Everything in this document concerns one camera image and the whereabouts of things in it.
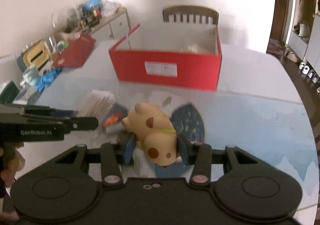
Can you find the yellow tissue box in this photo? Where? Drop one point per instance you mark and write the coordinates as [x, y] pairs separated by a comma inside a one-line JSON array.
[[37, 55]]

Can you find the round fish pattern mat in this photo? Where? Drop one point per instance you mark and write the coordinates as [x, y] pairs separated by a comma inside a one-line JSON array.
[[186, 120]]

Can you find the tan wooden block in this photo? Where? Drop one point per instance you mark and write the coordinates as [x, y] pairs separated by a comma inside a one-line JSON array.
[[97, 104]]

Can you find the blue globe toy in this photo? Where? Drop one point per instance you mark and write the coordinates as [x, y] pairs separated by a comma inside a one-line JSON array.
[[93, 6]]

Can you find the blue rubber gloves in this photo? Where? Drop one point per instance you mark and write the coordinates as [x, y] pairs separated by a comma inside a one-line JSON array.
[[47, 79]]

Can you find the red paper bag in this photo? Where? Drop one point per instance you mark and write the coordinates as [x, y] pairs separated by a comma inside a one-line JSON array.
[[76, 54]]

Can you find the wooden chair behind table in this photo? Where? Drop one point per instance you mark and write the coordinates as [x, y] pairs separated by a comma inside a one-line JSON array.
[[190, 14]]

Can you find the tan spotted pig toy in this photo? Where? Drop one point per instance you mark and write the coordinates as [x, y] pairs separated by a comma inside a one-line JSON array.
[[154, 132]]

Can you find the white sideboard cabinet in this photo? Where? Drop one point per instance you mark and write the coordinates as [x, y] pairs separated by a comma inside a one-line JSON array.
[[112, 27]]

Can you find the person's hand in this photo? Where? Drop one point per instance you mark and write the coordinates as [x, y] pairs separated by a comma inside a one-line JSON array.
[[11, 162]]

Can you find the red cardboard box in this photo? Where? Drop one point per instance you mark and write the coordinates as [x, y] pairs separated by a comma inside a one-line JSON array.
[[171, 54]]

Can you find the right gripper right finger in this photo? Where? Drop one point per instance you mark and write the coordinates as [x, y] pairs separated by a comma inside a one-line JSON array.
[[199, 156]]

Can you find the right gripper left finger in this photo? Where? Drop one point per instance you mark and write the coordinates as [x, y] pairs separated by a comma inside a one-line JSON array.
[[112, 156]]

